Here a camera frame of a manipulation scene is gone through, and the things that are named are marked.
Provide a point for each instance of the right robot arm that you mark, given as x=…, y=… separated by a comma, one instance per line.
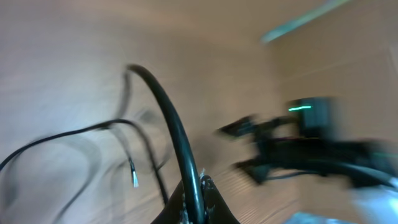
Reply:
x=357, y=160

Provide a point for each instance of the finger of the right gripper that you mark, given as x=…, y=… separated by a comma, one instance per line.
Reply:
x=257, y=169
x=239, y=128

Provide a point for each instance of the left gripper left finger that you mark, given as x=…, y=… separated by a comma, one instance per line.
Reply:
x=175, y=211

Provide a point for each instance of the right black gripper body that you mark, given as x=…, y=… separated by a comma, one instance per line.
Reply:
x=286, y=153

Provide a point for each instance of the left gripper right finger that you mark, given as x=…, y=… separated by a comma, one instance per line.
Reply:
x=217, y=211

